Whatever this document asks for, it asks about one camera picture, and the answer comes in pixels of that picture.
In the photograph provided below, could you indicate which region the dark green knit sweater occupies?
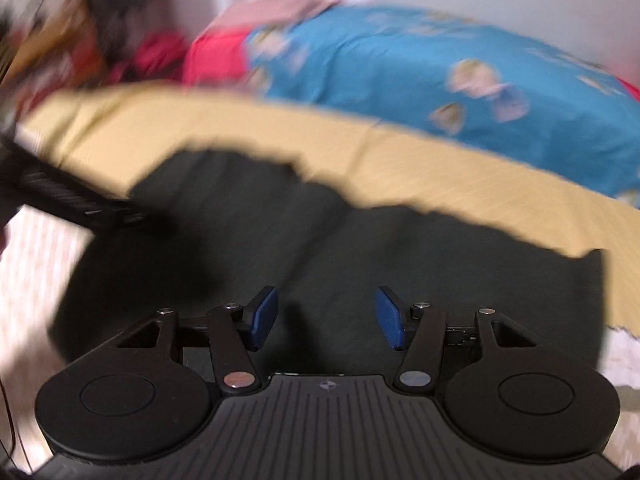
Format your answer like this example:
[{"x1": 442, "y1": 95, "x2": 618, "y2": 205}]
[{"x1": 47, "y1": 149, "x2": 611, "y2": 391}]

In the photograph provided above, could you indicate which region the pink pillow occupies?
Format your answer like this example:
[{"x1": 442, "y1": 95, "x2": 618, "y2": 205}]
[{"x1": 212, "y1": 0, "x2": 346, "y2": 36}]

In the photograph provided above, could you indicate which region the blue floral bed sheet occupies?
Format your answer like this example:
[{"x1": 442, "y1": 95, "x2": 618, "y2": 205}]
[{"x1": 245, "y1": 4, "x2": 640, "y2": 208}]

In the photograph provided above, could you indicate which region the red clothes pile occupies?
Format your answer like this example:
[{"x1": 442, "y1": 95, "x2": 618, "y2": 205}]
[{"x1": 107, "y1": 30, "x2": 190, "y2": 83}]

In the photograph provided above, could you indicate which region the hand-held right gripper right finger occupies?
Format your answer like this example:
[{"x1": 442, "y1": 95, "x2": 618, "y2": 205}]
[{"x1": 375, "y1": 285, "x2": 542, "y2": 396}]

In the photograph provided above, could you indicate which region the beige zigzag patterned blanket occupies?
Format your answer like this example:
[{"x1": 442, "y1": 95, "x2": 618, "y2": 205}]
[{"x1": 0, "y1": 207, "x2": 640, "y2": 461}]

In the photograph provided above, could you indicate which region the yellow blanket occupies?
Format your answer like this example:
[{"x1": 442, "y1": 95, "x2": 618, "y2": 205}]
[{"x1": 20, "y1": 82, "x2": 640, "y2": 338}]

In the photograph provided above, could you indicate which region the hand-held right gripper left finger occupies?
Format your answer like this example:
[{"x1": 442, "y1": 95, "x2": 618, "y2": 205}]
[{"x1": 116, "y1": 285, "x2": 279, "y2": 395}]

